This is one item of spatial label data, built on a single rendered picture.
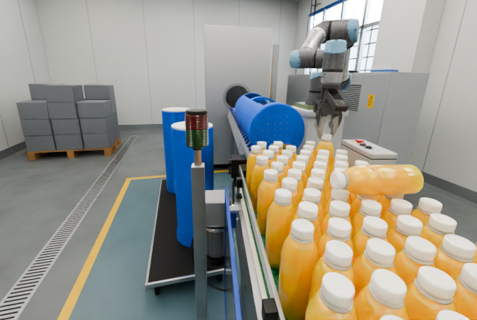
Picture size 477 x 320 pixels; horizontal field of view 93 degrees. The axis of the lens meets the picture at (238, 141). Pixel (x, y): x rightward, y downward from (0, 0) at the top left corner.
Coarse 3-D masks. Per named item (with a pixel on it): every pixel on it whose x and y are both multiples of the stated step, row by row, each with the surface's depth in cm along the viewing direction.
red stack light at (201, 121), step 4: (188, 116) 59; (192, 116) 59; (196, 116) 59; (200, 116) 59; (204, 116) 60; (208, 116) 62; (188, 120) 59; (192, 120) 59; (196, 120) 59; (200, 120) 59; (204, 120) 60; (208, 120) 62; (188, 124) 60; (192, 124) 59; (196, 124) 59; (200, 124) 60; (204, 124) 60; (208, 124) 63; (188, 128) 60; (192, 128) 60; (196, 128) 60; (200, 128) 60; (204, 128) 61
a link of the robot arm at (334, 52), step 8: (328, 40) 81; (336, 40) 79; (344, 40) 79; (328, 48) 81; (336, 48) 79; (344, 48) 80; (328, 56) 81; (336, 56) 80; (344, 56) 81; (328, 64) 82; (336, 64) 80
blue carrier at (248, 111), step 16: (256, 96) 152; (240, 112) 154; (256, 112) 111; (272, 112) 110; (288, 112) 110; (256, 128) 111; (272, 128) 111; (288, 128) 112; (304, 128) 113; (256, 144) 113
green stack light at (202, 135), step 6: (186, 132) 61; (192, 132) 60; (198, 132) 60; (204, 132) 61; (186, 138) 62; (192, 138) 60; (198, 138) 60; (204, 138) 62; (186, 144) 62; (192, 144) 61; (198, 144) 61; (204, 144) 62
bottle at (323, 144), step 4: (320, 140) 91; (324, 140) 88; (328, 140) 88; (320, 144) 89; (324, 144) 88; (328, 144) 88; (332, 144) 89; (316, 148) 91; (320, 148) 89; (324, 148) 88; (328, 148) 87; (332, 148) 88; (316, 152) 91; (332, 152) 88; (316, 156) 91; (332, 156) 89
